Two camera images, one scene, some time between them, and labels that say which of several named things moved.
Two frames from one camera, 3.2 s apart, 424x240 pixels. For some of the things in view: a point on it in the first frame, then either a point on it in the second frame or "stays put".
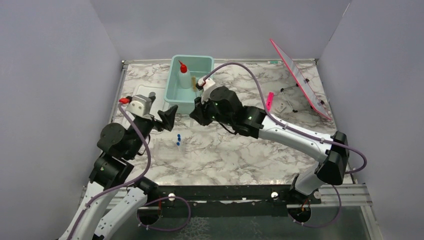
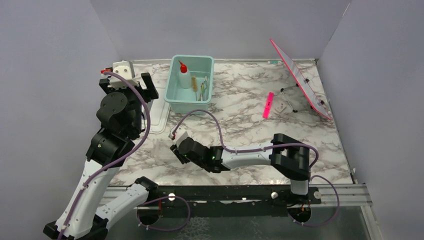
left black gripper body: [133, 151] → [135, 98]
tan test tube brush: [194, 83] stays put
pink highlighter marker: [269, 101] stays put
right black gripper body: [207, 113] → [175, 149]
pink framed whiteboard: [318, 104] stays put
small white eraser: [280, 108] stays put
